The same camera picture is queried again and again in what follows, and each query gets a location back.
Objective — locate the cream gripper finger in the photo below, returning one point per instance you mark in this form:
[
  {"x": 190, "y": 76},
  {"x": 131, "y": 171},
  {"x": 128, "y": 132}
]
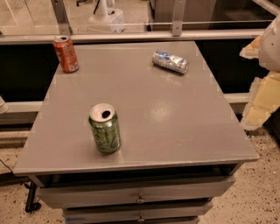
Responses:
[
  {"x": 264, "y": 100},
  {"x": 251, "y": 51}
]

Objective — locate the crushed silver-blue redbull can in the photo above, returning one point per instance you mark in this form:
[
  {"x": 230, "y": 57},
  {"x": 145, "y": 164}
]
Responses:
[{"x": 170, "y": 61}]

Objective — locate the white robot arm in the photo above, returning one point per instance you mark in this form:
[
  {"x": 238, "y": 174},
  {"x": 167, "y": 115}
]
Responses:
[{"x": 269, "y": 51}]

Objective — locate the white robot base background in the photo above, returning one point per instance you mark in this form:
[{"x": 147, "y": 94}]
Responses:
[{"x": 106, "y": 18}]

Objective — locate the green soda can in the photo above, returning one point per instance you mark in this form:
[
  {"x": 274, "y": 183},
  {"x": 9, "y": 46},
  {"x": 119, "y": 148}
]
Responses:
[{"x": 103, "y": 120}]

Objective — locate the orange soda can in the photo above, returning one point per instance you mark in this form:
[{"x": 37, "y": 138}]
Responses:
[{"x": 66, "y": 54}]

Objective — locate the grey drawer cabinet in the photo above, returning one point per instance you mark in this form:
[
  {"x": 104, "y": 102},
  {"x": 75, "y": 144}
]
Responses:
[{"x": 172, "y": 125}]

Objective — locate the lower grey drawer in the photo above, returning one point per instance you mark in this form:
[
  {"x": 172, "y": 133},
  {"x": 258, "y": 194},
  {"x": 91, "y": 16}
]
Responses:
[{"x": 144, "y": 212}]

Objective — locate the grey drawer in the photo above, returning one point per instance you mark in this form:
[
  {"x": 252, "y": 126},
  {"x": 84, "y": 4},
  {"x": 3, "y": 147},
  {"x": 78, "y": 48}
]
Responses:
[
  {"x": 144, "y": 212},
  {"x": 135, "y": 193}
]

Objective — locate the upper grey drawer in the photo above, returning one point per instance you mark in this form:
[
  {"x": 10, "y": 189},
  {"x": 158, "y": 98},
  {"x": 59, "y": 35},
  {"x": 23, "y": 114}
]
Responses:
[{"x": 135, "y": 193}]

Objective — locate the black clamp stand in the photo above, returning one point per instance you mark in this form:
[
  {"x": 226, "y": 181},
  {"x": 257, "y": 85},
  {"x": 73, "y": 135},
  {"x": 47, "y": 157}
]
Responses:
[{"x": 31, "y": 204}]

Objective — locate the metal frame rail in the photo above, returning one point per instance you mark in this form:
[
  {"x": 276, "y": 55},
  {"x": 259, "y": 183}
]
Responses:
[{"x": 126, "y": 37}]

